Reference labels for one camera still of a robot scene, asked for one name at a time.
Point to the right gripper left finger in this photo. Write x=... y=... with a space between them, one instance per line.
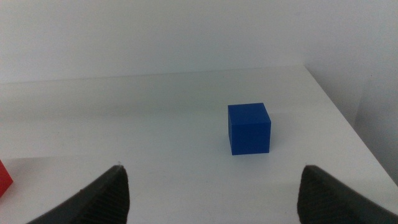
x=102 y=199

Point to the red cube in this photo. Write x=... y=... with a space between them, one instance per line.
x=4 y=180

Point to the blue cube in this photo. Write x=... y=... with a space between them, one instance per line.
x=249 y=132

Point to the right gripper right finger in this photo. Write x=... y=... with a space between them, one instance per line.
x=326 y=202

